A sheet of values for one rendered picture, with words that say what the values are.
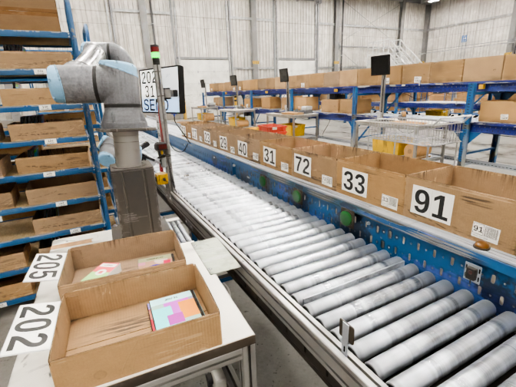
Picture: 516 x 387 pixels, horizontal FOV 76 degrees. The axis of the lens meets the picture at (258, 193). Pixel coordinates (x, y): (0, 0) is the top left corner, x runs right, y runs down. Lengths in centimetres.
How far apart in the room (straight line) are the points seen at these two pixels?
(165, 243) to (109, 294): 38
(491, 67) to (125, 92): 560
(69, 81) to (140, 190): 51
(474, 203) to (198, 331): 92
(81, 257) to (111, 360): 61
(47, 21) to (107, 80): 109
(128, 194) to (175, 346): 82
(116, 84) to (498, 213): 143
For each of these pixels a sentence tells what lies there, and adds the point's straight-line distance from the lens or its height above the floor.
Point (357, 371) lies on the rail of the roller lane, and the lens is 91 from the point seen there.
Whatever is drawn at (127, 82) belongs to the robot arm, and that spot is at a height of 143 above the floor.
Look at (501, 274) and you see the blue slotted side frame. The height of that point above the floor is 83.
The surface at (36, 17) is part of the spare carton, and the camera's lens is 256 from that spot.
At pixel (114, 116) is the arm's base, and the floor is 130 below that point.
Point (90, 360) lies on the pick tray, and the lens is 90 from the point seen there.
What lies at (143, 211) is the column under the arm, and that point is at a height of 88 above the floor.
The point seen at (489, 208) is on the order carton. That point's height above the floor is 101.
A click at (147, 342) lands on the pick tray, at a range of 89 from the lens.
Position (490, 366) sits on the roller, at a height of 75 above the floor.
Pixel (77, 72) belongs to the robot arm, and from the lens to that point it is 157.
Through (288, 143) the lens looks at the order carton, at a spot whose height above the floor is 101.
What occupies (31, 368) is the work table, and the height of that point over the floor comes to 75.
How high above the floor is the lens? 138
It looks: 17 degrees down
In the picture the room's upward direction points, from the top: 2 degrees counter-clockwise
